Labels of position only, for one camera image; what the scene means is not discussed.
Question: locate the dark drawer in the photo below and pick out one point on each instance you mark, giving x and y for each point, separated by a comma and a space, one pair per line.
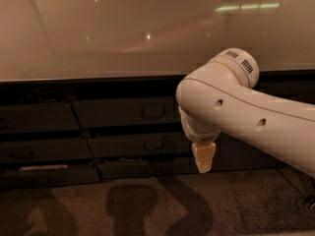
43, 150
126, 111
147, 167
32, 118
47, 178
138, 144

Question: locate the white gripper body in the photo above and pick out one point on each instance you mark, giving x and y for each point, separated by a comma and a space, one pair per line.
208, 137

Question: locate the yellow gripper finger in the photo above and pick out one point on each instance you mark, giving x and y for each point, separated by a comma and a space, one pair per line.
204, 155

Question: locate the dark cabinet door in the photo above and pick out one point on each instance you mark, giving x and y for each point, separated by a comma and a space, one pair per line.
233, 154

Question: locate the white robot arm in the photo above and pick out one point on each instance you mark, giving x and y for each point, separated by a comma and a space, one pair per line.
219, 97

